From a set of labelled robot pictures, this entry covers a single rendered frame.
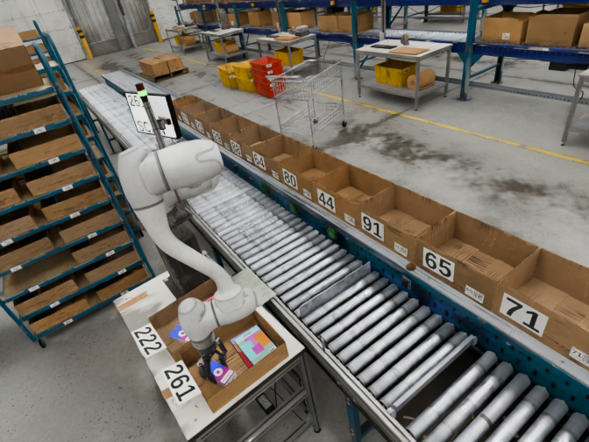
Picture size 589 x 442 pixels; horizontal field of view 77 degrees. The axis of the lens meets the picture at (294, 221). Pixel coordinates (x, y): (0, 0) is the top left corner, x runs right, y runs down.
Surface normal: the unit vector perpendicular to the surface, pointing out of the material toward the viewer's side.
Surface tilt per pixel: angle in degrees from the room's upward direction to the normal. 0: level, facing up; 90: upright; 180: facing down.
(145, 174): 68
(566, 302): 0
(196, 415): 0
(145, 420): 0
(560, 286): 89
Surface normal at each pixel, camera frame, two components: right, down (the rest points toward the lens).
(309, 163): 0.55, 0.40
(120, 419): -0.15, -0.80
